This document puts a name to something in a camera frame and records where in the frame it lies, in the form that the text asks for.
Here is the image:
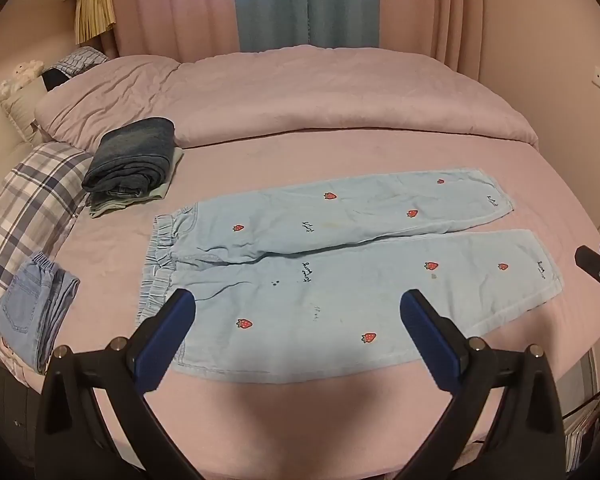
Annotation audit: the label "pink curtain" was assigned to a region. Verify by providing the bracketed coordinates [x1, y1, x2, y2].
[104, 0, 486, 81]

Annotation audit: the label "plaid pillow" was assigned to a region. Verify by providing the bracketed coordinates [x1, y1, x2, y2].
[0, 141, 95, 341]

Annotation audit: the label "folded pale green garment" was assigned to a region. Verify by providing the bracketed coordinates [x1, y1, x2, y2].
[88, 147, 185, 219]

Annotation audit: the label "blue curtain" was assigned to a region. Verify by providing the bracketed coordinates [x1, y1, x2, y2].
[230, 0, 382, 53]

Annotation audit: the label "folded dark denim pants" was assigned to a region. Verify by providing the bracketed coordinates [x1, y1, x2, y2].
[82, 117, 176, 197]

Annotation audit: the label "pink duvet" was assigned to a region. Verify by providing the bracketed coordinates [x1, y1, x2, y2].
[34, 45, 539, 151]

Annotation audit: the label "checkered cloth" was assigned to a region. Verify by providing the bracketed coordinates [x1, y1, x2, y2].
[45, 46, 110, 92]

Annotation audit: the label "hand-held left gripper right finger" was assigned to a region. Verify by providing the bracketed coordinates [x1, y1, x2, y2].
[399, 288, 566, 480]

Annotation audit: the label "folded light blue jeans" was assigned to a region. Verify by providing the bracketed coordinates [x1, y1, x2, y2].
[0, 251, 81, 375]

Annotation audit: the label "white plush toy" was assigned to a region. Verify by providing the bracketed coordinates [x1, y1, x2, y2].
[0, 60, 46, 111]

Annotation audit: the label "light blue strawberry pants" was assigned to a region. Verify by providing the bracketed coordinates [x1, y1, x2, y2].
[136, 167, 565, 385]

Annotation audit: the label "pink bed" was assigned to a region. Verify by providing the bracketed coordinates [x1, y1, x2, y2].
[10, 125, 600, 478]

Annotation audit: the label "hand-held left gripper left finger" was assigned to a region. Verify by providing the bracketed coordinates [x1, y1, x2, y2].
[35, 288, 216, 480]

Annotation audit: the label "stack of books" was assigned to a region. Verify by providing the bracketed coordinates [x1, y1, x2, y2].
[562, 400, 600, 471]

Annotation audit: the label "white pillow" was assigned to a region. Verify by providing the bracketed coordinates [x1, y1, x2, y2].
[0, 77, 51, 143]

